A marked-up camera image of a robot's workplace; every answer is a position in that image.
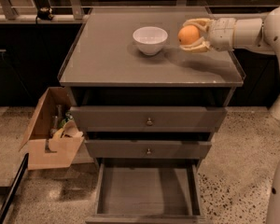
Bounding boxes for grey middle drawer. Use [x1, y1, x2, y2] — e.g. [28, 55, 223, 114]
[85, 140, 212, 159]

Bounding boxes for small black device on ledge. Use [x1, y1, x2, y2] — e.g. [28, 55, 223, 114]
[37, 7, 53, 21]

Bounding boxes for white ceramic bowl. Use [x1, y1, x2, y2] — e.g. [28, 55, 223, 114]
[133, 26, 168, 56]

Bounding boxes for orange fruit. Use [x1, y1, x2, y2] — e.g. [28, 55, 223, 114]
[178, 25, 200, 45]

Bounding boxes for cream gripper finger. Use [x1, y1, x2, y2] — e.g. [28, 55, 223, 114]
[180, 37, 211, 53]
[183, 18, 213, 33]

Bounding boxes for grey drawer cabinet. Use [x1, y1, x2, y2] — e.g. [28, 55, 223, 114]
[57, 6, 246, 161]

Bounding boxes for black bar on floor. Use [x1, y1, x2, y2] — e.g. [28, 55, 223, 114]
[0, 153, 29, 224]

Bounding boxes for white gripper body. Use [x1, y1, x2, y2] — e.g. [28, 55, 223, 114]
[208, 18, 236, 51]

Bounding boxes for crumpled paper in box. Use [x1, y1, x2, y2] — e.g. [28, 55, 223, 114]
[52, 120, 83, 139]

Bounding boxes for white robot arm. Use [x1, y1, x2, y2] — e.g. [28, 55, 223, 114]
[177, 7, 280, 224]

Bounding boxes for grey open bottom drawer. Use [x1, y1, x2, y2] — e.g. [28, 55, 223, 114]
[86, 159, 208, 224]

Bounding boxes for brown cardboard box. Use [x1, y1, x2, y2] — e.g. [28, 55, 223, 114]
[19, 87, 84, 170]

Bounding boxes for green bottle in box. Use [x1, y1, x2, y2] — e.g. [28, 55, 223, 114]
[59, 111, 74, 128]

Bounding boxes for brass top drawer knob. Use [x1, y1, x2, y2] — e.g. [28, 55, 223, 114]
[146, 118, 153, 126]

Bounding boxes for grey top drawer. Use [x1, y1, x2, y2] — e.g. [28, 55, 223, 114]
[70, 106, 227, 133]

